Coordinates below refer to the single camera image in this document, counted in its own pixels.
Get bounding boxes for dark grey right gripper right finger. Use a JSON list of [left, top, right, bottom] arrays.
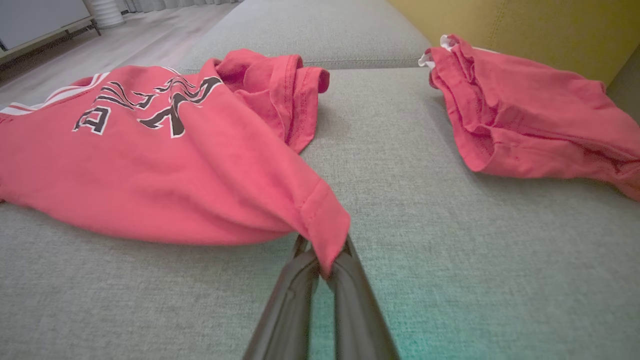
[[327, 235, 401, 360]]

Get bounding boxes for red printed t-shirt white trim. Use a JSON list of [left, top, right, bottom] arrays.
[[0, 48, 352, 279]]

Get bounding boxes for wide yellow sofa back cushion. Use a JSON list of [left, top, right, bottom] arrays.
[[387, 0, 640, 86]]

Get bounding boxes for red shorts white side stripe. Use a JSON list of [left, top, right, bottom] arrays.
[[418, 34, 640, 202]]

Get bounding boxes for grey pleated curtain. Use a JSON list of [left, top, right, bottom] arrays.
[[115, 0, 242, 14]]

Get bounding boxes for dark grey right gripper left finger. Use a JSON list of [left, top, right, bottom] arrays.
[[243, 235, 321, 360]]

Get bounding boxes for white ribbed cylinder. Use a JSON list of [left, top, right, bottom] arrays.
[[89, 0, 126, 29]]

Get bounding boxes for white low cabinet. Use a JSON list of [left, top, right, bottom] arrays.
[[0, 0, 102, 64]]

